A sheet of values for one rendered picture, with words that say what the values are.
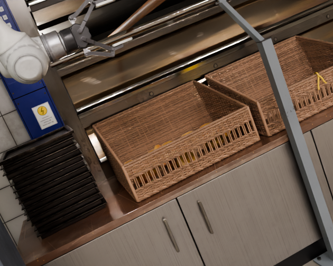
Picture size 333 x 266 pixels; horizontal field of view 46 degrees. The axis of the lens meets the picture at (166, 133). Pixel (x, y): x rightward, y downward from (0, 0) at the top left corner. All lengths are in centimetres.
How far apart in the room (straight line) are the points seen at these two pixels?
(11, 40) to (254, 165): 95
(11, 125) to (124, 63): 59
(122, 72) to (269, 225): 95
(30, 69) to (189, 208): 76
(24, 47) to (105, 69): 84
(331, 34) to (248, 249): 131
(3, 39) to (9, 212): 102
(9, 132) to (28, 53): 84
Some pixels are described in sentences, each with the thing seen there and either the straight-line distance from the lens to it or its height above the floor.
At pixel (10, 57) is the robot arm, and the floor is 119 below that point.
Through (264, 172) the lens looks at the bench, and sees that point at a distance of 158.
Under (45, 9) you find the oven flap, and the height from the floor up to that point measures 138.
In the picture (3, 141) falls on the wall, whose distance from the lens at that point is 192.
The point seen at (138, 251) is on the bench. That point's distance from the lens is 149.
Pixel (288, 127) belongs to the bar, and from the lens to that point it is 156.
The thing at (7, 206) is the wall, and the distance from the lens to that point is 198.
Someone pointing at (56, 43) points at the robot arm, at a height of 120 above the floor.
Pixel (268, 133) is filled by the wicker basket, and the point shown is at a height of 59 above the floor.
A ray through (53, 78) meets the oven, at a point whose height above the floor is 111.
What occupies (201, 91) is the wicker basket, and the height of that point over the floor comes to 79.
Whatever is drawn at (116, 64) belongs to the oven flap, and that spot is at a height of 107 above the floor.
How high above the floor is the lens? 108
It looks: 12 degrees down
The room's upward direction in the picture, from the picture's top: 22 degrees counter-clockwise
